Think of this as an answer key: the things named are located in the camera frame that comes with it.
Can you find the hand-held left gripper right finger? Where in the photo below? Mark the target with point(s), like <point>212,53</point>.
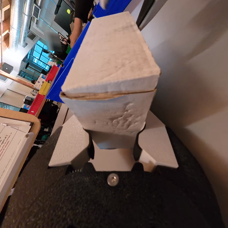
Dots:
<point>158,146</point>

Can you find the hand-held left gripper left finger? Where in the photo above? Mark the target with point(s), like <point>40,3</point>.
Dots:
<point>67,146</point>

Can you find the white cardboard mailer box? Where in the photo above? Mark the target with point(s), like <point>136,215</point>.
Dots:
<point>110,62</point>

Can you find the red storage bin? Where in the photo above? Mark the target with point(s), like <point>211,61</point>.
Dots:
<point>36,104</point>
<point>53,73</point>

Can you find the wooden document stand board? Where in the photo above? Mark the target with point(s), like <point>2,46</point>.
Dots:
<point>21,113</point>

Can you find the printed instruction sheet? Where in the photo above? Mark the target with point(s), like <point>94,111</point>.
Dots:
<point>10,142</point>

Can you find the yellow storage bin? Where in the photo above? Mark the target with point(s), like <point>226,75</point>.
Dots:
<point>44,88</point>

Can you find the white product box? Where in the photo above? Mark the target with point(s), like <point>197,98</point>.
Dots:
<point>40,82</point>

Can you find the black speaker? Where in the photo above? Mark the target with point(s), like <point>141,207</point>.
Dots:
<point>7,67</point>

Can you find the black wall screen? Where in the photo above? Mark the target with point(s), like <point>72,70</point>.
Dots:
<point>62,16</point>

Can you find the silver ventilation duct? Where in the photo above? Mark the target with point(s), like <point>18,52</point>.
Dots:
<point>16,23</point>
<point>27,21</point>

